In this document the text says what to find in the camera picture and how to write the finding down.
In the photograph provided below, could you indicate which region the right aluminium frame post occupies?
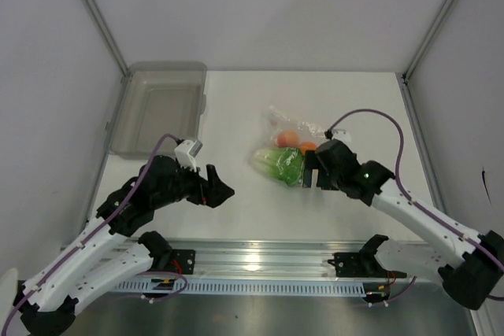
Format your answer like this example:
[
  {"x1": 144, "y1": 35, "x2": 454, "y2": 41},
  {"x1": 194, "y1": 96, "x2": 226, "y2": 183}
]
[{"x1": 402, "y1": 0, "x2": 459, "y2": 84}]

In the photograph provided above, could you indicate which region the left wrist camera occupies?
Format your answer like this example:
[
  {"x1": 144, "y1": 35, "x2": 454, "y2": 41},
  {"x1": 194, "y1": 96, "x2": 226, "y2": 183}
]
[{"x1": 174, "y1": 139, "x2": 203, "y2": 172}]

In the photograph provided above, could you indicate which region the clear plastic container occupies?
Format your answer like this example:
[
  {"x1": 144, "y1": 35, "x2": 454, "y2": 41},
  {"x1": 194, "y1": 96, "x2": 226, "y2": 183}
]
[{"x1": 108, "y1": 61, "x2": 207, "y2": 160}]

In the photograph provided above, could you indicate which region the left aluminium frame post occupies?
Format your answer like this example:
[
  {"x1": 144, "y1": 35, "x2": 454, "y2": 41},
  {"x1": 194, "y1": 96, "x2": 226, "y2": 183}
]
[{"x1": 81, "y1": 0, "x2": 128, "y2": 76}]

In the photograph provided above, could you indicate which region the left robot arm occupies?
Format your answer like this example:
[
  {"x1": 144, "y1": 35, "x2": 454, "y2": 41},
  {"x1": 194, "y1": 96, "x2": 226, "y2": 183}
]
[{"x1": 13, "y1": 156, "x2": 235, "y2": 335}]

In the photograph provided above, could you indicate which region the peach fruit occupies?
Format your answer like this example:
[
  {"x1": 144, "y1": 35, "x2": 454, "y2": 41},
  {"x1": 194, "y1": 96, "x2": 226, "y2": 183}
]
[{"x1": 276, "y1": 130, "x2": 300, "y2": 148}]

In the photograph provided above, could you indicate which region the green plastic lettuce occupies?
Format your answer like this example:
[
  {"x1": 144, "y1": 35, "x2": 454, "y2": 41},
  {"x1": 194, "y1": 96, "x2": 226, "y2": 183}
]
[{"x1": 250, "y1": 147, "x2": 305, "y2": 186}]

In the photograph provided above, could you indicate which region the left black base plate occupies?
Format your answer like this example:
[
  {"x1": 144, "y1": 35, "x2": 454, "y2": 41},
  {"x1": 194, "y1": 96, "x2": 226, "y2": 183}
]
[{"x1": 150, "y1": 249, "x2": 196, "y2": 275}]

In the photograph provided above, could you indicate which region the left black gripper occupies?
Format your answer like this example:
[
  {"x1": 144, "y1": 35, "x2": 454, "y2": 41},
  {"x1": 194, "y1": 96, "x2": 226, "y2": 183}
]
[{"x1": 153, "y1": 157, "x2": 234, "y2": 209}]

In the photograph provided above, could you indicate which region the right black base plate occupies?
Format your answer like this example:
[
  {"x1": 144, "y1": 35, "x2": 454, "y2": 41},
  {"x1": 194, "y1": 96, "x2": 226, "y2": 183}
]
[{"x1": 328, "y1": 252, "x2": 393, "y2": 279}]

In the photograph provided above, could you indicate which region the aluminium mounting rail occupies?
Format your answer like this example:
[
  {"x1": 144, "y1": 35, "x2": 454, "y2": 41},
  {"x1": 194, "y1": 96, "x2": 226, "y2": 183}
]
[{"x1": 109, "y1": 238, "x2": 484, "y2": 282}]

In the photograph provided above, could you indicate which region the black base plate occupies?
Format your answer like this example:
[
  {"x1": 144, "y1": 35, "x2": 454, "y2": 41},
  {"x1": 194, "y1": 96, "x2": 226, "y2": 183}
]
[
  {"x1": 150, "y1": 249, "x2": 196, "y2": 275},
  {"x1": 328, "y1": 252, "x2": 393, "y2": 279}
]

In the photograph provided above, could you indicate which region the aluminium frame post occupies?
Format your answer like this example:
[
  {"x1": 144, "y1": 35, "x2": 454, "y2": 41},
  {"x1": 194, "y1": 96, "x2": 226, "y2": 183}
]
[
  {"x1": 81, "y1": 0, "x2": 128, "y2": 76},
  {"x1": 402, "y1": 0, "x2": 459, "y2": 84}
]

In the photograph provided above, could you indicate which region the white slotted cable duct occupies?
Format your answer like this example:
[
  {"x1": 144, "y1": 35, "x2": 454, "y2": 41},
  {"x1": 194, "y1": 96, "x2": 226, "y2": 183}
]
[{"x1": 112, "y1": 278, "x2": 366, "y2": 297}]

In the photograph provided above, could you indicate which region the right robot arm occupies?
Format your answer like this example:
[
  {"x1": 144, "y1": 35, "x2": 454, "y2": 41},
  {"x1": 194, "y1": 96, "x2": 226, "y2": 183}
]
[{"x1": 303, "y1": 139, "x2": 503, "y2": 310}]

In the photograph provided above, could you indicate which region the clear zip top bag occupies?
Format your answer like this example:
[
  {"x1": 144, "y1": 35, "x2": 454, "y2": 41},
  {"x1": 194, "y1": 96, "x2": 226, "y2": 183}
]
[{"x1": 248, "y1": 106, "x2": 326, "y2": 187}]

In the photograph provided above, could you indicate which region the orange fruit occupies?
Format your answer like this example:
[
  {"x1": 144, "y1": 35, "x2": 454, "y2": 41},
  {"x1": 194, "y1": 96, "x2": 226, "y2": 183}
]
[{"x1": 299, "y1": 142, "x2": 317, "y2": 154}]

